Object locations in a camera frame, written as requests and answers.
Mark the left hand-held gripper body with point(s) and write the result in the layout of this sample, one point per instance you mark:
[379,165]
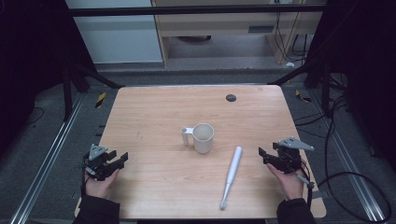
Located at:
[97,161]

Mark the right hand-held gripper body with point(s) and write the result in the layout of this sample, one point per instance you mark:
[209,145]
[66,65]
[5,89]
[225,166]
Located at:
[288,154]

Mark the person's left hand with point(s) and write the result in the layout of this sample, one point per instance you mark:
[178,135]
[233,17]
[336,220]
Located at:
[99,186]

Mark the person's right hand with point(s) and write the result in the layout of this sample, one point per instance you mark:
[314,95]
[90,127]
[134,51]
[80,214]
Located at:
[288,183]

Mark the yellow black striped tape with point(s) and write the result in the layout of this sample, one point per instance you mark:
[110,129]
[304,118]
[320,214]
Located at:
[100,100]
[302,96]

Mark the white cabinet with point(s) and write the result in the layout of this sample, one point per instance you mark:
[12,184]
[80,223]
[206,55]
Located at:
[115,34]

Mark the wooden desk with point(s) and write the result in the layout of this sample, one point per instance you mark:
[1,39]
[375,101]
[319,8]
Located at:
[214,40]

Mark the aluminium floor rail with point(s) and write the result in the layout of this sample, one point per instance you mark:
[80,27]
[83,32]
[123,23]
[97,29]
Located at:
[345,155]
[46,158]

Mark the black metal frame stand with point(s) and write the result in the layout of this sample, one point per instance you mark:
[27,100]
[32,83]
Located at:
[314,81]
[73,84]

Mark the black horizontal frame bar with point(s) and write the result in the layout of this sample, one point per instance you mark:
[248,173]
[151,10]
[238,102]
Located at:
[196,10]

